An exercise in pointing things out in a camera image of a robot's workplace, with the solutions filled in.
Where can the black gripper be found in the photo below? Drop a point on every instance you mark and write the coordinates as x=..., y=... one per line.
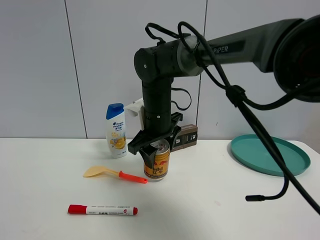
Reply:
x=156, y=127

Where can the gold Red Bull can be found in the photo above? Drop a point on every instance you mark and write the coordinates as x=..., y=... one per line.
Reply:
x=161, y=159

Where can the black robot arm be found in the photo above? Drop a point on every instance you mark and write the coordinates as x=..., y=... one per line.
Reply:
x=289, y=48

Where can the white blue shampoo bottle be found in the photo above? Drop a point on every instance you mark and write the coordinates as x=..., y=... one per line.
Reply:
x=116, y=130

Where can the brown cardboard box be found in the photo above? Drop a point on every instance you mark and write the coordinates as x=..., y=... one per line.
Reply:
x=187, y=137

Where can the red white marker pen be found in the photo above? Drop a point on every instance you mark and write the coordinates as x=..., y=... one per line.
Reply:
x=76, y=209

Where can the teal round plastic tray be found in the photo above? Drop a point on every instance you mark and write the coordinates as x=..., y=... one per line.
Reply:
x=250, y=152

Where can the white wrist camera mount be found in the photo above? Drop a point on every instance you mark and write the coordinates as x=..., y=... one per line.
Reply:
x=136, y=109

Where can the beige spoon orange handle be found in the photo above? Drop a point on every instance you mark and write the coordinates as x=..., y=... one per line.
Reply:
x=95, y=171

